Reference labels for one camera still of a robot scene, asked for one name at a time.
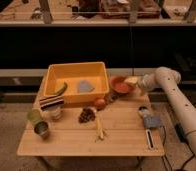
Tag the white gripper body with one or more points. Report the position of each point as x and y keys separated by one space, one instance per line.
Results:
x=147 y=82

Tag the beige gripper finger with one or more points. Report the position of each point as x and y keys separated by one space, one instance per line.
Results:
x=131 y=80

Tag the orange-red bowl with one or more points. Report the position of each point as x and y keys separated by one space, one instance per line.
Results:
x=119 y=85

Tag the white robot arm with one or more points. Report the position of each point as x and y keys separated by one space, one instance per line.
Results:
x=168 y=80

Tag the yellow plastic tray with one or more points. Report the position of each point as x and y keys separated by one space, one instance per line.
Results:
x=73 y=73

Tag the small brown object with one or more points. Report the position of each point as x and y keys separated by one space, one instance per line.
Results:
x=111 y=99

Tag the orange fruit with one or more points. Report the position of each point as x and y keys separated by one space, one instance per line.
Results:
x=99 y=103

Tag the blue sponge brush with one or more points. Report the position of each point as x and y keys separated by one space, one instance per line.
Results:
x=149 y=121

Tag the wooden folding table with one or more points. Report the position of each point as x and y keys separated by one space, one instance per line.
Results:
x=125 y=134

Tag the blue-grey cloth piece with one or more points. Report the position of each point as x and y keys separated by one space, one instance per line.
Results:
x=84 y=86

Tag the black power adapter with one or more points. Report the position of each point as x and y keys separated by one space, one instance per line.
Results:
x=180 y=132

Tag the bunch of dark grapes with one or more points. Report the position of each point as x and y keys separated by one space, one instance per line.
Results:
x=86 y=115

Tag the metal cup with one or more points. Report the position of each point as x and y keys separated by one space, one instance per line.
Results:
x=42 y=129

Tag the green cup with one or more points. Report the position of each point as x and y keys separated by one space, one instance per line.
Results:
x=34 y=116

